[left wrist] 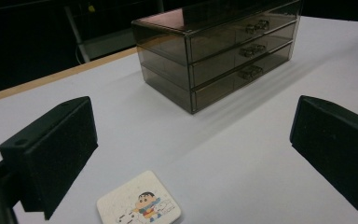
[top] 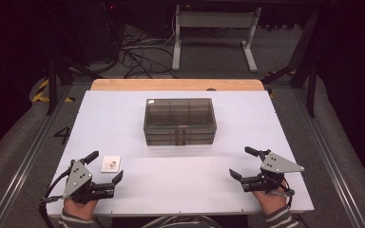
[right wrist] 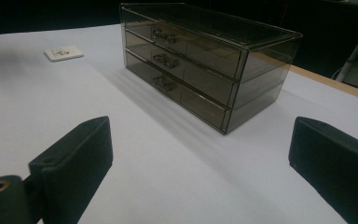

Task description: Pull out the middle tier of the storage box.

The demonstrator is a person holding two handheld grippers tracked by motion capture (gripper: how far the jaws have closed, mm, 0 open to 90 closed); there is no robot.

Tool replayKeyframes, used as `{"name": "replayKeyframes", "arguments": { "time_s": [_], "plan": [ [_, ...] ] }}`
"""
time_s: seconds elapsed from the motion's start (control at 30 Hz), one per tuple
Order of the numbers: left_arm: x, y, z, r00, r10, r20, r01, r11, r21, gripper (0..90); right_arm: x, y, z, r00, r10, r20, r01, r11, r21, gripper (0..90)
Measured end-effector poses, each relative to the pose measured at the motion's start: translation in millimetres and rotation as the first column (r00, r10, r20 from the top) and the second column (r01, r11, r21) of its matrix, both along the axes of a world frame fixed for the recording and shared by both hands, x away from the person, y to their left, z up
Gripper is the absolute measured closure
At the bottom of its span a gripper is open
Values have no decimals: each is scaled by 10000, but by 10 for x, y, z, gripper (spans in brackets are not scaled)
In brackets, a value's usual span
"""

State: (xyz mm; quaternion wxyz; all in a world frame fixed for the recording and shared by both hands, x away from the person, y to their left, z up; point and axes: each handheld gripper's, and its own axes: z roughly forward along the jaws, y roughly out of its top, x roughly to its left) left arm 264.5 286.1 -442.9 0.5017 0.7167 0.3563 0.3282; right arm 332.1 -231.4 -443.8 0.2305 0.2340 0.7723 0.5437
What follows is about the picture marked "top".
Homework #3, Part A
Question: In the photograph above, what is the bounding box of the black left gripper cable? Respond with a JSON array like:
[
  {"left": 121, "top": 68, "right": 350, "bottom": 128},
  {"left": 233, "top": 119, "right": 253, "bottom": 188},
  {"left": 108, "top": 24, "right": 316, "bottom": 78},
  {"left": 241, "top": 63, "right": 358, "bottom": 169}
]
[{"left": 38, "top": 166, "right": 73, "bottom": 228}]

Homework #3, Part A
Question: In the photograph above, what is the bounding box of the grey metal stand frame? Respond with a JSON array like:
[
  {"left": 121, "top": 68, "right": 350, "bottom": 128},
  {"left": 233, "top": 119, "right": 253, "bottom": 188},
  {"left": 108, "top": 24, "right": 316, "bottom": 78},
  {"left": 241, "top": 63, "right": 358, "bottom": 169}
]
[{"left": 171, "top": 4, "right": 262, "bottom": 73}]

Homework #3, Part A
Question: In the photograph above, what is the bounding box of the black metal stand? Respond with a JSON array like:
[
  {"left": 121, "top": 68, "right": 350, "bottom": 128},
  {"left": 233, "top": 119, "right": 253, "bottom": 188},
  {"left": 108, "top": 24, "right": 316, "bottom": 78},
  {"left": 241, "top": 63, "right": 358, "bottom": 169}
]
[
  {"left": 44, "top": 55, "right": 106, "bottom": 117},
  {"left": 260, "top": 9, "right": 321, "bottom": 119}
]

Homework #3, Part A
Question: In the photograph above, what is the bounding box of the person's striped torso clothing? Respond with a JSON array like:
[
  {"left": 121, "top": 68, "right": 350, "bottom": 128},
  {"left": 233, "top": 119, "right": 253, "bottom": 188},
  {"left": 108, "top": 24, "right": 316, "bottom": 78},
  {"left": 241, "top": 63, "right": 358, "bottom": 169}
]
[{"left": 140, "top": 215, "right": 224, "bottom": 228}]

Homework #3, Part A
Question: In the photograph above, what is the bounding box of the white picture card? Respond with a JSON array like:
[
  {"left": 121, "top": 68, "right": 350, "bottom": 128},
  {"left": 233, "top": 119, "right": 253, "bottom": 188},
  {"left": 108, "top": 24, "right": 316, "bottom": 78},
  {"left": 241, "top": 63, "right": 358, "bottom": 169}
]
[{"left": 100, "top": 155, "right": 123, "bottom": 174}]

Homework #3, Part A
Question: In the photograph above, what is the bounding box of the person's right hand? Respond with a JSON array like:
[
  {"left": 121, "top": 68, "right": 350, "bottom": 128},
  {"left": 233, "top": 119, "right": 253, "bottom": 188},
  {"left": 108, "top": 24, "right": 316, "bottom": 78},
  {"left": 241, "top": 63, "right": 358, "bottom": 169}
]
[{"left": 252, "top": 180, "right": 291, "bottom": 217}]

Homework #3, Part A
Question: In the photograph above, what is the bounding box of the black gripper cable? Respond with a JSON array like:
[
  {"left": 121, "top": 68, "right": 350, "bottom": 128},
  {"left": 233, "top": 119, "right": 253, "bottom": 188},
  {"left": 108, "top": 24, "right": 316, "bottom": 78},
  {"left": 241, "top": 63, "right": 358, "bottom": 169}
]
[
  {"left": 279, "top": 184, "right": 297, "bottom": 211},
  {"left": 38, "top": 166, "right": 73, "bottom": 228}
]

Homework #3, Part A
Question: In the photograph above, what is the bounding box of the smoky transparent drawer cabinet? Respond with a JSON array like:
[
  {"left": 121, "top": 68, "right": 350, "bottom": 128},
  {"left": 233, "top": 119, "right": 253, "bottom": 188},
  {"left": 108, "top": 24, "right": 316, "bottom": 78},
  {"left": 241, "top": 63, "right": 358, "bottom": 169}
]
[{"left": 143, "top": 97, "right": 219, "bottom": 147}]

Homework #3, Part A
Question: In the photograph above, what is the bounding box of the yellow black hazard tape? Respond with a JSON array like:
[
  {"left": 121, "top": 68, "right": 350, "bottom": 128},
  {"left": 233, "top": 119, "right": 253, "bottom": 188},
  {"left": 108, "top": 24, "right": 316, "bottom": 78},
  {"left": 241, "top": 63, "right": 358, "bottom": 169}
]
[{"left": 30, "top": 78, "right": 76, "bottom": 105}]

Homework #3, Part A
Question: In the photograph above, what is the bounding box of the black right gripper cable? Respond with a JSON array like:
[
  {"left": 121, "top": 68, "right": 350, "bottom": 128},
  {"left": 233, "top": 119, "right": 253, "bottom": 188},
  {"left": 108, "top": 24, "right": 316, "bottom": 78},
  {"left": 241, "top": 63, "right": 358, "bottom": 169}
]
[{"left": 279, "top": 184, "right": 297, "bottom": 211}]

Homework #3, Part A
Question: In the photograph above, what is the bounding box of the tangle of floor cables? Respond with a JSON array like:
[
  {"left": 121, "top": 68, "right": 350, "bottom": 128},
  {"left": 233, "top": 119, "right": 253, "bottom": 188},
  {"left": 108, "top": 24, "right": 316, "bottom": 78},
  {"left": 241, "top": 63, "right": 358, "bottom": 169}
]
[{"left": 116, "top": 13, "right": 179, "bottom": 80}]

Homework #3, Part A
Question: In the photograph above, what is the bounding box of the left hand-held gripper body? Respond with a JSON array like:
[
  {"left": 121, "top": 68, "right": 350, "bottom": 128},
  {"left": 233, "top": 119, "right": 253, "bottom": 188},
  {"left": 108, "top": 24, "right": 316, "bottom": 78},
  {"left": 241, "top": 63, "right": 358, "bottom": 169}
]
[{"left": 62, "top": 159, "right": 117, "bottom": 204}]

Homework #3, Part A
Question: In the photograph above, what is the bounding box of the white board table cover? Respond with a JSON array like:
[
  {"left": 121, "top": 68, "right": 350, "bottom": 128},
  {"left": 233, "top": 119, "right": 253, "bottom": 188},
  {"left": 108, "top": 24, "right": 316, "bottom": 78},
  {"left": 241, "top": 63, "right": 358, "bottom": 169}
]
[{"left": 45, "top": 89, "right": 316, "bottom": 219}]

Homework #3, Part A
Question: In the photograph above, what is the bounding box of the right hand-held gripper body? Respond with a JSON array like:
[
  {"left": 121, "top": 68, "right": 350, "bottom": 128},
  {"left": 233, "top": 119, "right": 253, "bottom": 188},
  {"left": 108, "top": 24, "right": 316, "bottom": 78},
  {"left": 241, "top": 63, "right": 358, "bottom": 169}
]
[{"left": 240, "top": 148, "right": 306, "bottom": 198}]

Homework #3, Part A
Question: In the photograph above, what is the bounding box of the aluminium floor rail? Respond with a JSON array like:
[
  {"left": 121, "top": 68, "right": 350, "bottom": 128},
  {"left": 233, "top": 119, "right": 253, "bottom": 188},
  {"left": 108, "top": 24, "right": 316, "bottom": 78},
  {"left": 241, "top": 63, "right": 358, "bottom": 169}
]
[
  {"left": 0, "top": 85, "right": 74, "bottom": 228},
  {"left": 292, "top": 87, "right": 365, "bottom": 228}
]

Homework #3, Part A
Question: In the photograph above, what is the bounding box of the person's left hand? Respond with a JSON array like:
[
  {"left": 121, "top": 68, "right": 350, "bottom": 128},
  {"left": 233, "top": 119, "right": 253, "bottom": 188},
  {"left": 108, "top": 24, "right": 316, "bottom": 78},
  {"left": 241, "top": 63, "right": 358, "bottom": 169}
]
[{"left": 63, "top": 197, "right": 100, "bottom": 221}]

